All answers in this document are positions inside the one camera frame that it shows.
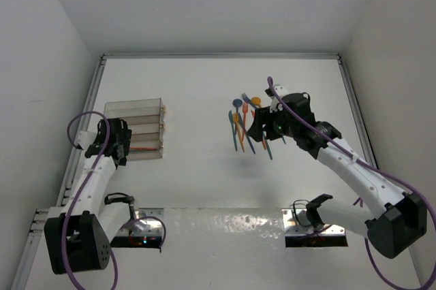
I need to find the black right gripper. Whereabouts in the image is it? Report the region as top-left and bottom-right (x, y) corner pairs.
(247, 103), (297, 142)

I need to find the orange plastic spoon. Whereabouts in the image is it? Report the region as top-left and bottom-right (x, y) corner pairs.
(129, 147), (159, 152)

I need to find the yellow plastic spoon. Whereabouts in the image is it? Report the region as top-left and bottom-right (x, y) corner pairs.
(251, 97), (262, 108)

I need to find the blue plastic fork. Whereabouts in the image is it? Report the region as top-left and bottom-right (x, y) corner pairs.
(241, 93), (258, 110)

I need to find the blue plastic spoon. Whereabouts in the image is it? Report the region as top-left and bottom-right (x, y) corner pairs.
(232, 99), (243, 125)

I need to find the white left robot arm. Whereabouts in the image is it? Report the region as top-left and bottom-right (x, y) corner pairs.
(44, 118), (133, 274)

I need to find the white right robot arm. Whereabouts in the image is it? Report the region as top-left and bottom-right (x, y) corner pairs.
(247, 86), (427, 259)

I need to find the orange plastic fork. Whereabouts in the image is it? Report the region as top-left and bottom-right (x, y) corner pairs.
(243, 101), (248, 136)

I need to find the clear acrylic utensil organizer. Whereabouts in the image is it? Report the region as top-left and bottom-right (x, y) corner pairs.
(104, 98), (166, 161)

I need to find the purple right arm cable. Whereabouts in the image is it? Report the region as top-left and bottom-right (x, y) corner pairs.
(267, 76), (436, 290)

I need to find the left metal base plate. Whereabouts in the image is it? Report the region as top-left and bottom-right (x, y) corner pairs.
(116, 208), (165, 237)

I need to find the metal base plate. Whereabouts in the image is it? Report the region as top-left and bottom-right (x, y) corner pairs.
(116, 208), (165, 237)
(281, 207), (346, 237)

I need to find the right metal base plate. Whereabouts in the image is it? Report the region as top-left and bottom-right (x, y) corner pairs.
(281, 207), (346, 237)

